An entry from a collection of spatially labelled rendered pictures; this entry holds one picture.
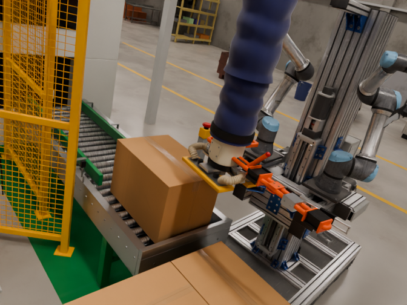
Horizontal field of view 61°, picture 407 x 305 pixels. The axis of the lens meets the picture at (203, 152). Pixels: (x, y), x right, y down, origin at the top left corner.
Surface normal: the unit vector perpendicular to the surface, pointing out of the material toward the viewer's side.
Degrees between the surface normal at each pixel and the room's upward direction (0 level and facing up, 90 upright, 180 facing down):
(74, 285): 0
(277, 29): 72
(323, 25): 90
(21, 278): 0
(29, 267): 0
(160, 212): 90
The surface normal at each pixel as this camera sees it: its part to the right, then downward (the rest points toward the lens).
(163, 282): 0.22, -0.89
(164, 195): -0.75, 0.11
